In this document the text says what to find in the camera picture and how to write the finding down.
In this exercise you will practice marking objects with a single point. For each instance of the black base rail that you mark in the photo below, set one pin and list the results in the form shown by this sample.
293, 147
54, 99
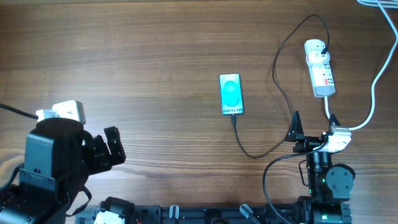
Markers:
211, 214

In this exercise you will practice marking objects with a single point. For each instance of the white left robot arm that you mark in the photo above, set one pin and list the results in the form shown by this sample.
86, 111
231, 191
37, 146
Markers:
59, 158

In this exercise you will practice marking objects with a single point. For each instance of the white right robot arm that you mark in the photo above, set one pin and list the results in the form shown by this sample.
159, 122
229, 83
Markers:
329, 184

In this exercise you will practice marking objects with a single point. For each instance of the white power strip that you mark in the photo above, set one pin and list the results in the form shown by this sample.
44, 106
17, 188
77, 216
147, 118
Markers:
322, 80

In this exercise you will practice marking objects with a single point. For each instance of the white charger plug adapter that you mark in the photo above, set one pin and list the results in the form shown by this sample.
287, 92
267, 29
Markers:
316, 57

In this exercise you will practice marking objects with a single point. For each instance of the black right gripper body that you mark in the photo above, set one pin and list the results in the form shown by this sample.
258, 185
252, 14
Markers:
311, 142

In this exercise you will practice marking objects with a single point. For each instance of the turquoise screen smartphone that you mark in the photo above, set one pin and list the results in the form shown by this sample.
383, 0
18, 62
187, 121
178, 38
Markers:
231, 94

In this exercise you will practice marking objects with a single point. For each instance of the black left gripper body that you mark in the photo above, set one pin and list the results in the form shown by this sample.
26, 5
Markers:
95, 156

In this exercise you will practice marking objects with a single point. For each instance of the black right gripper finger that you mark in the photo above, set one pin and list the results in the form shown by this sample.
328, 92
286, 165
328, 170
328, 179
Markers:
333, 121
295, 132

